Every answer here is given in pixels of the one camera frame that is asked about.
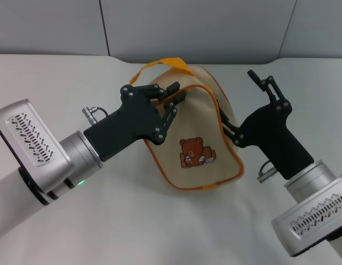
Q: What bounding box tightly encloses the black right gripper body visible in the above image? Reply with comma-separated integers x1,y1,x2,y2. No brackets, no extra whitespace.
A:
238,102,315,180

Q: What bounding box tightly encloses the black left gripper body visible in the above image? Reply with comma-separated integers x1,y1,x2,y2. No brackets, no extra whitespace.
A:
84,87,165,163

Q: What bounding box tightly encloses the beige bear print food bag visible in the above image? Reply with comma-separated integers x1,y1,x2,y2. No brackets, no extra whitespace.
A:
129,57,245,192

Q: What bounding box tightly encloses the left gripper connector cable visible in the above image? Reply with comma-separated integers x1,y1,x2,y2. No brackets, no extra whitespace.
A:
81,106,110,124

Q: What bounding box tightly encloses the gripper connector cable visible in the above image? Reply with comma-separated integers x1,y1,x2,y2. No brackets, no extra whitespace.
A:
258,160,276,183
81,106,110,124

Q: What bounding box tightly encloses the right gripper connector cable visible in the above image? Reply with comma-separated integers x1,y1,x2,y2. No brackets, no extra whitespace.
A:
258,160,276,183

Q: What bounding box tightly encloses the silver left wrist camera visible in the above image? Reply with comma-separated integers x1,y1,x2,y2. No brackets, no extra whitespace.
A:
0,98,71,193

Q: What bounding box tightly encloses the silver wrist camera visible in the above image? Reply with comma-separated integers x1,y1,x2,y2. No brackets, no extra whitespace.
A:
271,172,342,257
0,98,71,193

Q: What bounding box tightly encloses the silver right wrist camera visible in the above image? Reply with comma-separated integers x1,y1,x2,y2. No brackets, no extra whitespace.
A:
271,172,342,257

